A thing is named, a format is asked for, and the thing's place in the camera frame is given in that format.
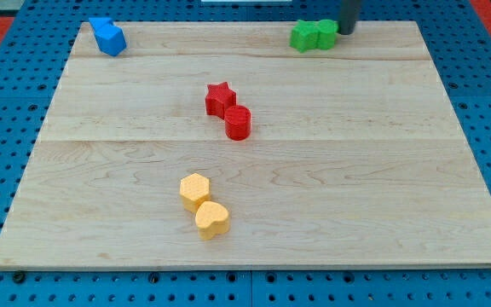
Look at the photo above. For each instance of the green star block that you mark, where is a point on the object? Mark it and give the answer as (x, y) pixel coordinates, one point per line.
(304, 36)

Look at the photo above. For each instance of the green circle block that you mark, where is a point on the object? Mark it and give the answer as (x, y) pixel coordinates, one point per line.
(327, 32)

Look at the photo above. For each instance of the red star block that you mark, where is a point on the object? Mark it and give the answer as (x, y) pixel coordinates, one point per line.
(219, 98)

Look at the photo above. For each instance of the red cylinder block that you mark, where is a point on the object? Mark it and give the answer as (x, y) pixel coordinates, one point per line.
(237, 122)

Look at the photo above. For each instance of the yellow hexagon block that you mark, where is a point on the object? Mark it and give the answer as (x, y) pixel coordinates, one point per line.
(194, 191)

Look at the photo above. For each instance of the yellow heart block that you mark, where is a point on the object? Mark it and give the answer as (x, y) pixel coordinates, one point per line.
(212, 219)

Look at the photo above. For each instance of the light wooden board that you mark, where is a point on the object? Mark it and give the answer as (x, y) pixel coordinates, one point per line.
(355, 160)

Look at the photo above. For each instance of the blue cube block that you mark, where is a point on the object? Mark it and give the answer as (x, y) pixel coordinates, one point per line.
(110, 39)

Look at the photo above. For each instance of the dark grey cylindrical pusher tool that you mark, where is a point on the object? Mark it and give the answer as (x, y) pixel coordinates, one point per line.
(348, 16)

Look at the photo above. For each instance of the blue flat block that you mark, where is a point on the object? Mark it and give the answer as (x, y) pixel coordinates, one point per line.
(100, 24)

